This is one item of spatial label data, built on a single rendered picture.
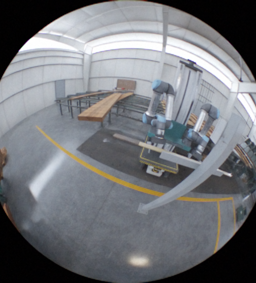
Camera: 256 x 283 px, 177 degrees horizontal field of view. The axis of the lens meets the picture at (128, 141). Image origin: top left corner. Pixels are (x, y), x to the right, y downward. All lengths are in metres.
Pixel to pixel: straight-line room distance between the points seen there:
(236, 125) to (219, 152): 0.13
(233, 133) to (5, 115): 8.47
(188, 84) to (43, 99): 8.47
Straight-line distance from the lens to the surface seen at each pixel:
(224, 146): 0.39
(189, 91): 1.27
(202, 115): 1.03
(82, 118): 0.88
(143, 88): 7.93
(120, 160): 1.56
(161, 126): 0.70
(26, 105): 8.00
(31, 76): 8.26
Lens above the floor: 1.23
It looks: 37 degrees down
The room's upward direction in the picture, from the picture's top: 11 degrees clockwise
